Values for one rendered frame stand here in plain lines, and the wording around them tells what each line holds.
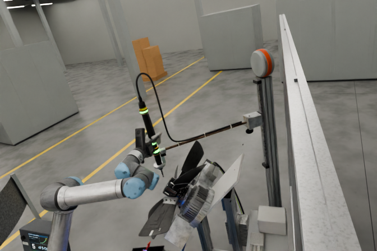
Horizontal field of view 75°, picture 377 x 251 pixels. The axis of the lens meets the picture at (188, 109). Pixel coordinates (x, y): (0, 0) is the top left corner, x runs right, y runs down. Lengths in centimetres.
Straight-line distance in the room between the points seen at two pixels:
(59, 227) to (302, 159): 120
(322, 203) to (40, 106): 761
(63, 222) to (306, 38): 601
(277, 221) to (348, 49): 527
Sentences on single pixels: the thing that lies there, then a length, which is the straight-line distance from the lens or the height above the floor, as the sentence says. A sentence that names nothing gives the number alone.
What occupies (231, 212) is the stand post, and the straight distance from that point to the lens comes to 168.
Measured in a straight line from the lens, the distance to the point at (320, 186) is 31.
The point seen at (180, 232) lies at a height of 100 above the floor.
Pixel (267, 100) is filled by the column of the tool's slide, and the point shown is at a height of 166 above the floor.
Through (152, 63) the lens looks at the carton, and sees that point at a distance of 959.
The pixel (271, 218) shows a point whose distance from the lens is 173.
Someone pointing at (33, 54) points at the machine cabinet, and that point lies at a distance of 777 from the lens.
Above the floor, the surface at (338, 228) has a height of 205.
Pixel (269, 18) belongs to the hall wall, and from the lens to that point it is 1340.
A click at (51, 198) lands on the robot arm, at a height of 166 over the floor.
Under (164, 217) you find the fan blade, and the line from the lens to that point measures 153.
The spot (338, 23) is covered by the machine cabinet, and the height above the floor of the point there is 132.
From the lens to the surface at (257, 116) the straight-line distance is 153.
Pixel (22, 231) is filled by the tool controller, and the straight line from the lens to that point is 190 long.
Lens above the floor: 224
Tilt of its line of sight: 22 degrees down
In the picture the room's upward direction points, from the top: 13 degrees counter-clockwise
